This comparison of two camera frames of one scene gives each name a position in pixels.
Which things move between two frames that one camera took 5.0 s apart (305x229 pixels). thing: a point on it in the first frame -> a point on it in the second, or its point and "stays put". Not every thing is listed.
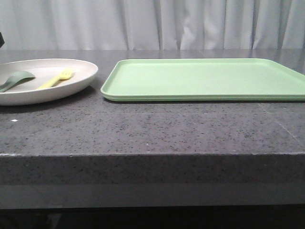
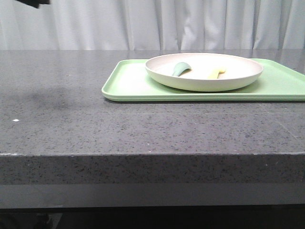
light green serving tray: x=202 y=80 stays put
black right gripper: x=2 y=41 -> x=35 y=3
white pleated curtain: x=152 y=25 stays put
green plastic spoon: x=15 y=78 -> x=179 y=67
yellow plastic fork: x=66 y=75 -> x=221 y=72
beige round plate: x=41 y=80 -> x=204 y=72
